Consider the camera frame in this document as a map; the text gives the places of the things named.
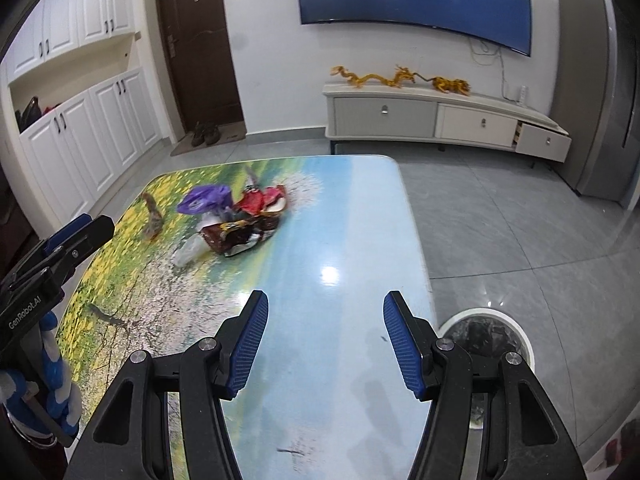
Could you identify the purple plastic bag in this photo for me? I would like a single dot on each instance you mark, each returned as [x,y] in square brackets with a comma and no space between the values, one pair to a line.
[205,199]

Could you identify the grey refrigerator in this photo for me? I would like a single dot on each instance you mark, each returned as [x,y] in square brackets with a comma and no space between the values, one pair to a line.
[590,95]

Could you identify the white lower cabinets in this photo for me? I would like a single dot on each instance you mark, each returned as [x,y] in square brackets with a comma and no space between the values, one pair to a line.
[90,140]

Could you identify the red blurry object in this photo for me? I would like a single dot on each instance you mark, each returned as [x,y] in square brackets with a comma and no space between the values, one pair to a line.
[617,452]

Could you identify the red wrapper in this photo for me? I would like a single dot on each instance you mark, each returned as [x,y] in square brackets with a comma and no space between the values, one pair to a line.
[260,201]

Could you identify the golden tiger ornament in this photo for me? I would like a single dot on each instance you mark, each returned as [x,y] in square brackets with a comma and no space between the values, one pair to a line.
[450,85]

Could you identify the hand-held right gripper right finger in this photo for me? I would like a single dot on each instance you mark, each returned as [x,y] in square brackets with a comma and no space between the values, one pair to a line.
[402,345]

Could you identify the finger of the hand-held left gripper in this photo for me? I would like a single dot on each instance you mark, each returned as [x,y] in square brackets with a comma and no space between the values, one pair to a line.
[87,240]
[67,229]

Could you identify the white television stand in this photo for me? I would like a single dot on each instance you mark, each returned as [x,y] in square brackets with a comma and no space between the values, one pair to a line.
[385,117]

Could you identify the brown snack wrapper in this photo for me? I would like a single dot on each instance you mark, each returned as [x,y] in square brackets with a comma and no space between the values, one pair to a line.
[235,235]

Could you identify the dark brown door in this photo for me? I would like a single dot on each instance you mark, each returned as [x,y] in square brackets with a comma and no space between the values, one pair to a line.
[200,45]

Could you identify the red cloth item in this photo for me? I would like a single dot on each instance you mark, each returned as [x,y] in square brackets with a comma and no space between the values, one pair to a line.
[52,108]

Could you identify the dark bag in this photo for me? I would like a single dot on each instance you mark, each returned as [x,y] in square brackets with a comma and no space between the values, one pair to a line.
[29,115]

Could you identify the wall-mounted television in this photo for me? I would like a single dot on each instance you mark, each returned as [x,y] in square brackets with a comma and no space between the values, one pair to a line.
[415,0]

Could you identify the clear plastic cup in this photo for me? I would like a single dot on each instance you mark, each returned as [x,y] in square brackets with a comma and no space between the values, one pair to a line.
[189,252]

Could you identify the person's left hand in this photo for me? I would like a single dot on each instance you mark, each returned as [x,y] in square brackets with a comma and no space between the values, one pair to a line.
[57,375]

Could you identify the white power strip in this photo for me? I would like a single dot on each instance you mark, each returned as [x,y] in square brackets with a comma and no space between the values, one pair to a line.
[522,94]

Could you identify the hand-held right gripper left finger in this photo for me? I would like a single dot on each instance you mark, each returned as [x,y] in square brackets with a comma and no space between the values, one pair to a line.
[247,345]

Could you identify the golden dragon ornament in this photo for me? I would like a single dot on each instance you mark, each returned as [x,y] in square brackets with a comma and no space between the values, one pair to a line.
[375,79]

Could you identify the black plastic bin liner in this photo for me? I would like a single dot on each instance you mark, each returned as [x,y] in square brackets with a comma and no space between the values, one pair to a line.
[492,332]

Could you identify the white cabinets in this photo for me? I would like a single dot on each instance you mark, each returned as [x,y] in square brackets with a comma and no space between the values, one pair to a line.
[90,140]
[75,15]

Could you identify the round white trash bin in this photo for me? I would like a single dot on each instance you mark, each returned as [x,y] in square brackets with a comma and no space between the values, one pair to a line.
[522,340]

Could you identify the brown doormat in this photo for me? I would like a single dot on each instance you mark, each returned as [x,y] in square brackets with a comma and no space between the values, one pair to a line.
[232,136]

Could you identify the white upper cabinets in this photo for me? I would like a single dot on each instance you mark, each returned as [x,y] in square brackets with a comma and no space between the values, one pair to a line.
[75,15]

